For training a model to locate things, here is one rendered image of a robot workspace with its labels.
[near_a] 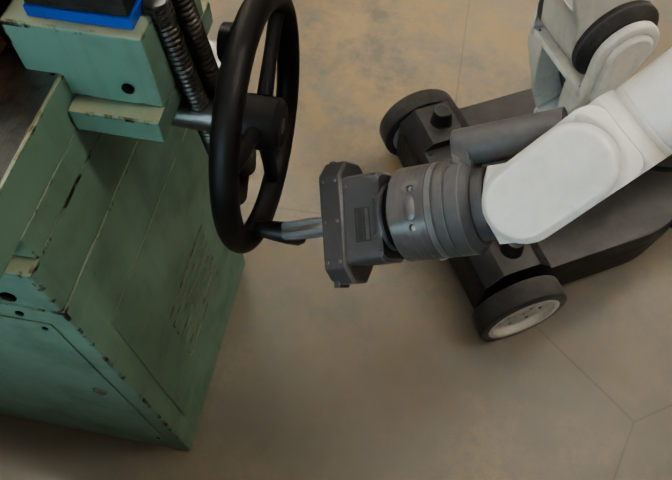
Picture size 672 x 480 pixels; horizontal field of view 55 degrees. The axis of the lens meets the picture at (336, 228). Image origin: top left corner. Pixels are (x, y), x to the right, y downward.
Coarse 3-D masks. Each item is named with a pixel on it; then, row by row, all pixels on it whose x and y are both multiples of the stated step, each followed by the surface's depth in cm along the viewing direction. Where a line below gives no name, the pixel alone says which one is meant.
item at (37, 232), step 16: (80, 144) 68; (64, 160) 65; (80, 160) 68; (64, 176) 66; (48, 192) 63; (64, 192) 66; (48, 208) 64; (32, 224) 61; (48, 224) 64; (32, 240) 62; (32, 256) 63
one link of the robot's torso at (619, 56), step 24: (648, 24) 98; (528, 48) 121; (552, 48) 114; (600, 48) 100; (624, 48) 99; (648, 48) 101; (552, 72) 123; (576, 72) 111; (600, 72) 104; (624, 72) 105; (552, 96) 130; (576, 96) 110
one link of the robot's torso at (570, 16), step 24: (552, 0) 104; (576, 0) 94; (600, 0) 96; (624, 0) 98; (648, 0) 100; (552, 24) 107; (576, 24) 99; (600, 24) 99; (624, 24) 98; (576, 48) 103
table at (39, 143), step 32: (0, 64) 63; (0, 96) 61; (32, 96) 61; (64, 96) 63; (0, 128) 59; (32, 128) 59; (64, 128) 64; (96, 128) 66; (128, 128) 65; (160, 128) 64; (0, 160) 57; (32, 160) 60; (0, 192) 56; (32, 192) 61; (0, 224) 57; (0, 256) 57
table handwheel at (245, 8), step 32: (256, 0) 60; (288, 0) 69; (256, 32) 59; (288, 32) 75; (224, 64) 57; (288, 64) 79; (224, 96) 57; (256, 96) 69; (288, 96) 81; (192, 128) 71; (224, 128) 57; (256, 128) 68; (288, 128) 83; (224, 160) 58; (288, 160) 83; (224, 192) 59; (224, 224) 62
